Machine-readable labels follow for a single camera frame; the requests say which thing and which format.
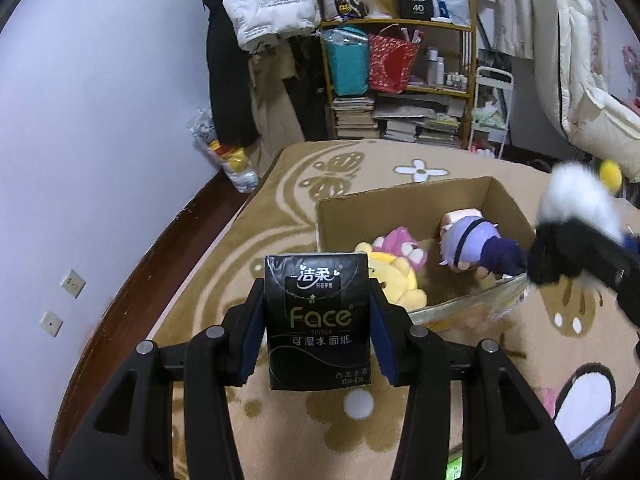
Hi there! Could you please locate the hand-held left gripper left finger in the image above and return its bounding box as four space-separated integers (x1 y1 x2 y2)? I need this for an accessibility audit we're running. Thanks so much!
52 277 266 480

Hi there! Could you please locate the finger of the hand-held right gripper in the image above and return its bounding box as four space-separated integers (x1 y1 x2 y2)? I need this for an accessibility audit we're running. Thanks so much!
570 217 628 286

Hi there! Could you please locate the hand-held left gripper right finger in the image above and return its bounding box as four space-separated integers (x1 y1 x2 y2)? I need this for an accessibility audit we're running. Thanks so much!
367 280 583 480

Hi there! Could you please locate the yellow bear plush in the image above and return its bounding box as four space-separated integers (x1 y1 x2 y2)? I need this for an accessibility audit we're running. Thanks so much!
355 242 428 311

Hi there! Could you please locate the black and white fluffy plush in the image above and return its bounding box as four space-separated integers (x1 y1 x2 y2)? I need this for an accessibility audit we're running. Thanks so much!
527 159 626 288

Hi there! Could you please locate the black tissue pack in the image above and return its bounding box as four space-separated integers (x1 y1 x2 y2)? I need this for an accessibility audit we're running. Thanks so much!
264 252 372 392

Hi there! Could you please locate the pink and white plush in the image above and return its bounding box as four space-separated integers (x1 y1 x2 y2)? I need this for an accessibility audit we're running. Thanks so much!
372 227 428 267

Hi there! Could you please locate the purple-haired plush doll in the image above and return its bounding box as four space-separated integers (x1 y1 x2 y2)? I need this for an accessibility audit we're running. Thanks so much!
439 215 528 281

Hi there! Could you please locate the cardboard box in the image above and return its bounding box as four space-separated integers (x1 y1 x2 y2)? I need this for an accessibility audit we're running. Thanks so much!
314 176 538 331

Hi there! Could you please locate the beige patterned carpet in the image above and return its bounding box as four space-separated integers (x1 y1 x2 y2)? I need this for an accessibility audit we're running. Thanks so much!
47 140 640 480

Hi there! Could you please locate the person's leg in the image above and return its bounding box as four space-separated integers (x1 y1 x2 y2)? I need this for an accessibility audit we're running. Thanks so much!
570 395 640 480

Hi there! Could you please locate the pale green plush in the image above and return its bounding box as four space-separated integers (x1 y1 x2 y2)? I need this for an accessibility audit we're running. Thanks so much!
474 105 506 131

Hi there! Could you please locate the clear plastic bag of toys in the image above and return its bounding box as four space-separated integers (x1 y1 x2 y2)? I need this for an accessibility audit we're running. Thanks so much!
190 107 261 195

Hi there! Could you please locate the white folded mattress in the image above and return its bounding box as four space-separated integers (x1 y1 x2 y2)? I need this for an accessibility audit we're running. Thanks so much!
530 0 640 181

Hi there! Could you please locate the white metal cart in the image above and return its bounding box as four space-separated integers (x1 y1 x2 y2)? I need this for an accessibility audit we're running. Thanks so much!
469 66 513 158

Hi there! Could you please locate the wide stack of books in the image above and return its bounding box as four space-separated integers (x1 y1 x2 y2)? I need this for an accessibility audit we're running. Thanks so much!
372 95 463 148

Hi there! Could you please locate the narrow stack of books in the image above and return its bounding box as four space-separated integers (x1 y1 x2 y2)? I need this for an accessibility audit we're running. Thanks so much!
332 96 378 140

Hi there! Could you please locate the beige hanging coat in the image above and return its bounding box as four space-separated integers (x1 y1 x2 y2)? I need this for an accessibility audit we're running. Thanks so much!
250 40 306 143

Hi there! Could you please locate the black hanging coat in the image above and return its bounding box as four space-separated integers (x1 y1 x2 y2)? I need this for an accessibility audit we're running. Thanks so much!
200 0 258 146

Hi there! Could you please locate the dark hanging garment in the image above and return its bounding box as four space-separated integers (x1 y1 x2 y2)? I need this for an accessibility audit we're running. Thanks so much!
287 35 331 141

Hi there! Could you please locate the cream patterned curtain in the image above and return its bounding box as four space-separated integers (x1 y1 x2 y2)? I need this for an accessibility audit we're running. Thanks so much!
465 0 551 58

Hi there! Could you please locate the teal bag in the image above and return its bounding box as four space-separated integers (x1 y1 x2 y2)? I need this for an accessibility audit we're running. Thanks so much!
322 27 371 97

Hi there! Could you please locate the red patterned bag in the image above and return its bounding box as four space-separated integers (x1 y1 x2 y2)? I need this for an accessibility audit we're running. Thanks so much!
367 27 420 93

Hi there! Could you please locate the wooden shelf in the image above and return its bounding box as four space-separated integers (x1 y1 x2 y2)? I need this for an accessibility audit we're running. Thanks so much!
317 0 478 151

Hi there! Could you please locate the black box with white print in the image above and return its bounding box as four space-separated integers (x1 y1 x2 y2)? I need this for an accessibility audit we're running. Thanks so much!
398 0 433 21

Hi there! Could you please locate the white puffer jacket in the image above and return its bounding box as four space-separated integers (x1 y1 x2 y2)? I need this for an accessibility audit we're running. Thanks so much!
222 0 321 51

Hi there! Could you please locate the white wall socket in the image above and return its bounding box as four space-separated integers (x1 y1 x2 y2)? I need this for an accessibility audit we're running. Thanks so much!
61 270 86 298
40 311 64 338

